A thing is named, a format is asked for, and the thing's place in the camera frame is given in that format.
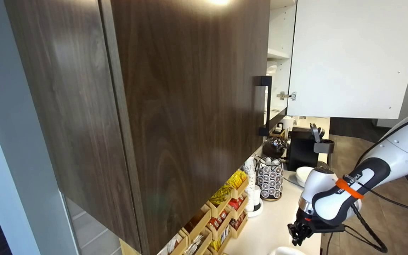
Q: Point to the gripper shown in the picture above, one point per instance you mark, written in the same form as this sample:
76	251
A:
302	224

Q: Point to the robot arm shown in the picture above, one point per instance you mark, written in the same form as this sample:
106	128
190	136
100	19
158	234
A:
395	152

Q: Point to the white cup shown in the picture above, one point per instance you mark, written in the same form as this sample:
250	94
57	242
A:
287	251

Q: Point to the white bowl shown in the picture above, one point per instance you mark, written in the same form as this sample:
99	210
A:
302	175

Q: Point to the stack of paper cups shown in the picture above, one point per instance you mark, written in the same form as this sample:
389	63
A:
250	187

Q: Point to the row of red tea packets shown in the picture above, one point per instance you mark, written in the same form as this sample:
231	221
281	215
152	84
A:
236	222
235	203
218	220

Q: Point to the black coffee machine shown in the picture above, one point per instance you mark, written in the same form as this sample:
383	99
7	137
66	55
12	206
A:
301	148

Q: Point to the row of yellow tea packets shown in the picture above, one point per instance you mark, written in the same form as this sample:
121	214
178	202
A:
237	179
221	194

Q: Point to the wooden tea organizer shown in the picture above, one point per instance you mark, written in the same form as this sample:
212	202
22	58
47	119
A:
221	219

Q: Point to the dark round teapot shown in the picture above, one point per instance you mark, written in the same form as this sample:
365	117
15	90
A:
274	147

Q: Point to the small wooden box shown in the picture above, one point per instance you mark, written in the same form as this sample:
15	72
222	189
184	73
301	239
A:
278	131

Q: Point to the white canister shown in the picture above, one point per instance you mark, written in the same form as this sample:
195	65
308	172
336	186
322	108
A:
287	123

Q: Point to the row of white packets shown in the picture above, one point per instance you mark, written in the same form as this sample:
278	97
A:
196	245

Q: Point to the dark wood cabinet door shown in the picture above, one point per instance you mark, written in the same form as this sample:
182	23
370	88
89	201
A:
190	106
73	106

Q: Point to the white open cabinet door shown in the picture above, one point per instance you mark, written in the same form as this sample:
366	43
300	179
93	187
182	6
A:
352	56

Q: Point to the wall cabinet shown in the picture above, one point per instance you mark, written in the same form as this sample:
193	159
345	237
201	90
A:
190	88

